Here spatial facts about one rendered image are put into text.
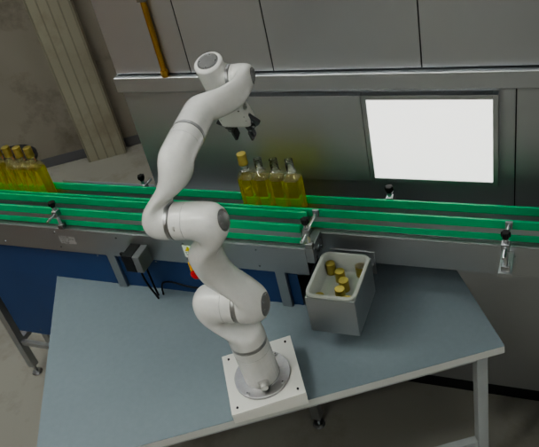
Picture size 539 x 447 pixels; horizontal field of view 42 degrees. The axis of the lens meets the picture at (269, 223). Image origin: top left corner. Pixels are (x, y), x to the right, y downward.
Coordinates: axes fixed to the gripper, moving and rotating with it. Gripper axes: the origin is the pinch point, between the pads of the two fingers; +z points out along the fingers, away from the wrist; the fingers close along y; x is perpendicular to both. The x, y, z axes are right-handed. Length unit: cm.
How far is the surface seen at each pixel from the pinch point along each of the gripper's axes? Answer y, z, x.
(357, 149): -27.1, 30.9, -17.8
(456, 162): -60, 35, -16
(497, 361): -73, 129, 15
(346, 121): -24.4, 20.7, -21.6
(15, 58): 272, 125, -167
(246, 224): 8.9, 37.2, 11.3
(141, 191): 62, 44, -5
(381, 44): -39, -3, -33
